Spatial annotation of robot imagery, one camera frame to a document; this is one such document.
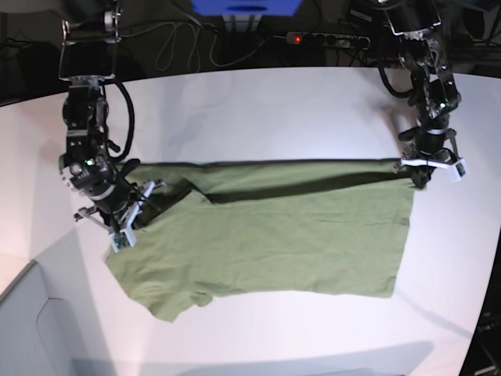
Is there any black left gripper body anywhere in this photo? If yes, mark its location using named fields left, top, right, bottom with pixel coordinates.
left=410, top=125, right=454, bottom=162

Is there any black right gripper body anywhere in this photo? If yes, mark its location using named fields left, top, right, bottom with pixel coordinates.
left=59, top=154, right=132, bottom=214

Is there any green T-shirt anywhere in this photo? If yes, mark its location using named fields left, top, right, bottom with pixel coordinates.
left=106, top=160, right=414, bottom=322

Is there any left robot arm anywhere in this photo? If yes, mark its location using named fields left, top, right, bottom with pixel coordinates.
left=363, top=1, right=464, bottom=190

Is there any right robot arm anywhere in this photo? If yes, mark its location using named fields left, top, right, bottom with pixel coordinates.
left=59, top=1, right=150, bottom=236

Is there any black power strip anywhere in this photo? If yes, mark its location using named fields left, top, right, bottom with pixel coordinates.
left=275, top=31, right=371, bottom=50

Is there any blue box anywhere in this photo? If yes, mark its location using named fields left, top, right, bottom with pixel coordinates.
left=191, top=0, right=301, bottom=16

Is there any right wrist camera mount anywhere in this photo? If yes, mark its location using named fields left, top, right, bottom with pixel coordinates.
left=74, top=179, right=166, bottom=253

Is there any grey looped cable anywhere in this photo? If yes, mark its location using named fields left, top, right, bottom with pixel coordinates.
left=117, top=17, right=271, bottom=71

